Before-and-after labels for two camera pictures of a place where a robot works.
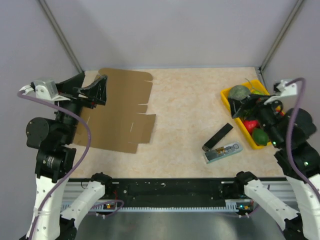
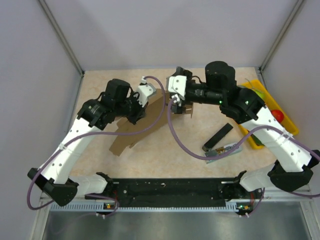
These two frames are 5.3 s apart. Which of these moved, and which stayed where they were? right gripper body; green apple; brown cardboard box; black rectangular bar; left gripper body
Moved: brown cardboard box; left gripper body; right gripper body
Stayed: black rectangular bar; green apple
